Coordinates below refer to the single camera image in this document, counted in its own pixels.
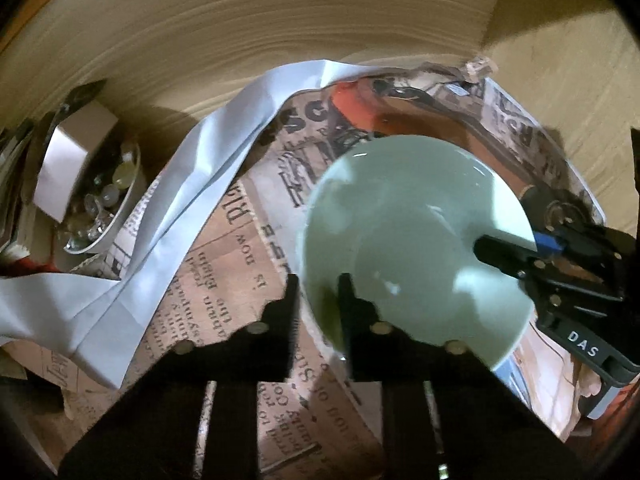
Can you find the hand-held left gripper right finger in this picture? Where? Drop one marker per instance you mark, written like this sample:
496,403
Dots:
346,305

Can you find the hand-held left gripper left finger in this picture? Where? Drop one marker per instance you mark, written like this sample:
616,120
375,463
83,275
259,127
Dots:
294,310

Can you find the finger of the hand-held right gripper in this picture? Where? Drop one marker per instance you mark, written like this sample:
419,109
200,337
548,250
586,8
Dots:
550,244
505,255

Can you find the light green bowl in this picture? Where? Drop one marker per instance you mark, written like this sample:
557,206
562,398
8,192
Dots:
400,220

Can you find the brown newspaper print paper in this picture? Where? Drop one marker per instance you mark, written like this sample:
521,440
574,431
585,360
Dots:
240,260

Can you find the long white paper strip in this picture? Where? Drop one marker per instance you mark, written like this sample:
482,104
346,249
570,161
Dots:
200,175

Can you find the clear plastic wrapper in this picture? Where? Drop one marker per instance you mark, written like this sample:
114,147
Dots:
477,66

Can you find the bowl of glass beads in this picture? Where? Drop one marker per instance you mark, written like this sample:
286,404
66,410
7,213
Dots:
100,205

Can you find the white cardboard band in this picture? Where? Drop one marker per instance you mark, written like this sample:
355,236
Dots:
70,160

